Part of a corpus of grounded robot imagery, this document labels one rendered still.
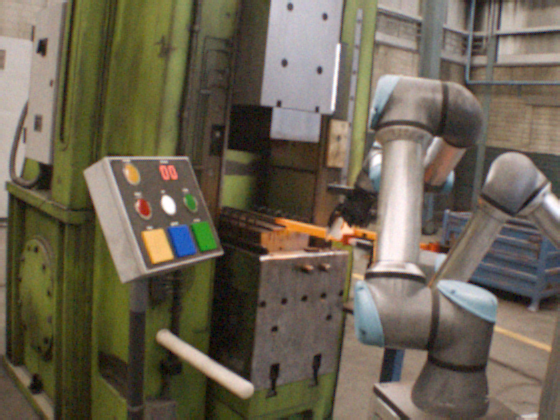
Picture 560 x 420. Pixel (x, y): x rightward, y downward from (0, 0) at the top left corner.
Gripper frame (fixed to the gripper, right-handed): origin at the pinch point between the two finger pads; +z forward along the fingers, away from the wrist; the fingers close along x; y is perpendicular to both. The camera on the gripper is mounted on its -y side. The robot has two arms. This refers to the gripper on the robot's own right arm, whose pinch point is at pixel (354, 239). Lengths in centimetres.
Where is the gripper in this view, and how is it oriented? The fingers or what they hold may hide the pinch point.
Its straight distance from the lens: 175.0
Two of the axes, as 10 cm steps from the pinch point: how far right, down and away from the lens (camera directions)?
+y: -0.9, 9.9, 1.1
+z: -6.4, -1.5, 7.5
